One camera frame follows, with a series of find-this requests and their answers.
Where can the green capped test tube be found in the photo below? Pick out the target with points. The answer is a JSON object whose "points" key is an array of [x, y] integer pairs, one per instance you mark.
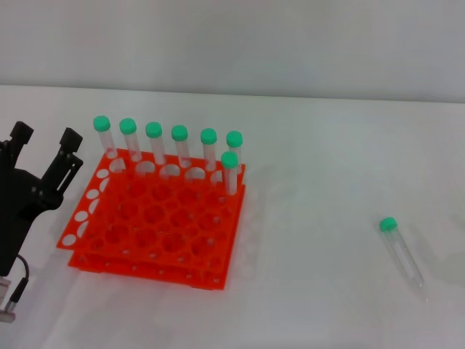
{"points": [[128, 126], [388, 224], [153, 129], [209, 136], [102, 123], [229, 160], [179, 133], [234, 139]]}

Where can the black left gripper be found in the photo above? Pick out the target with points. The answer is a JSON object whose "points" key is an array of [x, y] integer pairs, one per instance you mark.
{"points": [[18, 203]]}

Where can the orange test tube rack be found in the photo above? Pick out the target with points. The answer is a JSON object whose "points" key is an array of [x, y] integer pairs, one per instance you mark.
{"points": [[174, 232]]}

